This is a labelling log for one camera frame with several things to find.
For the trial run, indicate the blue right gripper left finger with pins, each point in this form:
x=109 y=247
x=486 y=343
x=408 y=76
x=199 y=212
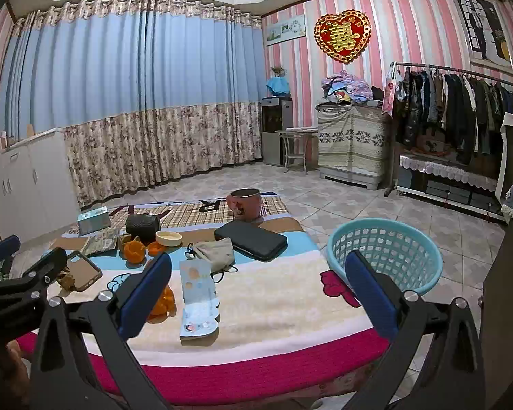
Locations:
x=138 y=294

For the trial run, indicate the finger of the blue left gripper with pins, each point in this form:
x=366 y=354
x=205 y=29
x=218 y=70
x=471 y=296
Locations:
x=40 y=275
x=9 y=247

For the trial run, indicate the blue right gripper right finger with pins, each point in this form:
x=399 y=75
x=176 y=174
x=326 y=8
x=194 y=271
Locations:
x=376 y=292

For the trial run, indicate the orange plastic bag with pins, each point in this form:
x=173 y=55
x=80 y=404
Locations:
x=164 y=307

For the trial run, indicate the patterned packet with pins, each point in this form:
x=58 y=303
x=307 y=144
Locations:
x=102 y=242

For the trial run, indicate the light blue paper packet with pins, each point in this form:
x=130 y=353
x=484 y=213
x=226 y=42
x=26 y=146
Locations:
x=200 y=313

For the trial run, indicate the orange lid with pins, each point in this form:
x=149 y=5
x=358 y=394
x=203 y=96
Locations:
x=155 y=248

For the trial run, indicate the cream plastic bowl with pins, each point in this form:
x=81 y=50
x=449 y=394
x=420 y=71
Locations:
x=168 y=238

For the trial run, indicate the black ribbed cup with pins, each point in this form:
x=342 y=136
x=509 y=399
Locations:
x=142 y=226

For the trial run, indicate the grey drawstring pouch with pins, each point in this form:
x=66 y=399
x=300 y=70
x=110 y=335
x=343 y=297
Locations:
x=218 y=254

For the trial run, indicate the brown phone case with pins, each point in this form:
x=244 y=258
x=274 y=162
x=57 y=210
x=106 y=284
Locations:
x=81 y=273

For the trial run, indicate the teal tissue box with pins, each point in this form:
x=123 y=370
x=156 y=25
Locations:
x=93 y=220

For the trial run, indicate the light blue plastic basket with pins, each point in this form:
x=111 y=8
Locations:
x=393 y=248

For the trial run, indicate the white cabinet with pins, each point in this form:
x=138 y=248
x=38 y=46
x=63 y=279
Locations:
x=37 y=193

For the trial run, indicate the cartoon striped blanket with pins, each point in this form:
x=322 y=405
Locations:
x=286 y=328

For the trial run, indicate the black zip case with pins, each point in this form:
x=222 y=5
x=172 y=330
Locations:
x=251 y=240

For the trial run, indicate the dark wooden cabinet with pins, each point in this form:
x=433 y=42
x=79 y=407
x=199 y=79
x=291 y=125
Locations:
x=497 y=314

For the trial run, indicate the low shelf with lace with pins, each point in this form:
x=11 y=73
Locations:
x=449 y=186

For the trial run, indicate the pink cartoon mug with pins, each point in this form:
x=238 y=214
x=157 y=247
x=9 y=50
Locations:
x=246 y=204

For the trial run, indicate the covered dresser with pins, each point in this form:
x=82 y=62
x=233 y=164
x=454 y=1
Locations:
x=354 y=144

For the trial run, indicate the small metal chair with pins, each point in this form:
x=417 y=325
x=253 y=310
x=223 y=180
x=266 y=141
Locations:
x=296 y=142

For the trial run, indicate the blue floral curtain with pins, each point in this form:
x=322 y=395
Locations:
x=144 y=91

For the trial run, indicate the clothes rack with garments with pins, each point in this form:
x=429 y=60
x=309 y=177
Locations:
x=447 y=122

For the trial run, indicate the grey water dispenser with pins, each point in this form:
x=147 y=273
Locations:
x=276 y=116

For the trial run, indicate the pile of folded clothes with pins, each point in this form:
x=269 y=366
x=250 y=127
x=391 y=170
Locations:
x=344 y=88

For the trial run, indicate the blue covered pot plant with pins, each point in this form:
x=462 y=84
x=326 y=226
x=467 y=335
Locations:
x=278 y=85

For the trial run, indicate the wedding poster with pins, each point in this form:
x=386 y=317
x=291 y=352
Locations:
x=486 y=35

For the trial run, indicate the red heart wall decoration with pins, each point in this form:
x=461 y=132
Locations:
x=344 y=36

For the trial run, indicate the framed wall picture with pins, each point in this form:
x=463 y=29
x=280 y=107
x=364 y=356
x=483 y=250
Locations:
x=286 y=30

